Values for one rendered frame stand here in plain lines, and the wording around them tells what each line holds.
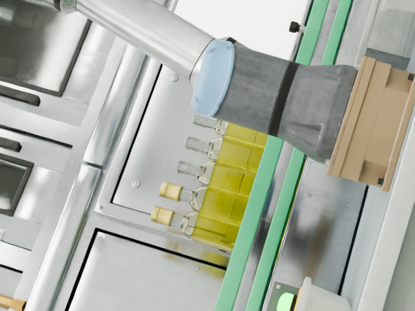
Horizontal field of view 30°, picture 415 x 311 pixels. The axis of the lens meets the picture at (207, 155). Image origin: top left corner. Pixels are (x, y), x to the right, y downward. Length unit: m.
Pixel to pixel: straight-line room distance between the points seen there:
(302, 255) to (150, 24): 0.51
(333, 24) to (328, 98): 0.68
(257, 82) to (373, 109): 0.17
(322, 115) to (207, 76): 0.18
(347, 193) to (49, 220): 0.72
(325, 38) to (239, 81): 0.65
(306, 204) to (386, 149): 0.43
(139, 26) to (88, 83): 0.67
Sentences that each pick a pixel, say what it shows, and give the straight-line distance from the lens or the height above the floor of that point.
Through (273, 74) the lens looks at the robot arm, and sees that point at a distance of 1.13.
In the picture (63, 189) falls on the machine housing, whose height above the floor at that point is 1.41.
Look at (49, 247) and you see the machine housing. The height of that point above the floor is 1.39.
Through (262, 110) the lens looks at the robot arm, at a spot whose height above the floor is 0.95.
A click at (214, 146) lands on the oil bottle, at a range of 1.66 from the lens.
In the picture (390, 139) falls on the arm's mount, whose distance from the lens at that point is 1.10.
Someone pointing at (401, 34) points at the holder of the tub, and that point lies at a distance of 1.44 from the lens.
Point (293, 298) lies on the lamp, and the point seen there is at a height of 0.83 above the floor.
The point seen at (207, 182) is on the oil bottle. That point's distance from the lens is 1.64.
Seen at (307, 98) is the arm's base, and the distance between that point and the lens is 1.11.
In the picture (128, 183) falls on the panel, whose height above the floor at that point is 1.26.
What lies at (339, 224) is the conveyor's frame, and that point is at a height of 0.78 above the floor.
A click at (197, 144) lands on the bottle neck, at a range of 1.68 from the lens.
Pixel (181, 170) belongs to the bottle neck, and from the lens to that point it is 1.66.
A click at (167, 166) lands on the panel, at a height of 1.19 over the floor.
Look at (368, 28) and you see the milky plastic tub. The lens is 1.44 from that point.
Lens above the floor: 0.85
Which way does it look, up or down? 8 degrees up
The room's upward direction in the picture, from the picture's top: 74 degrees counter-clockwise
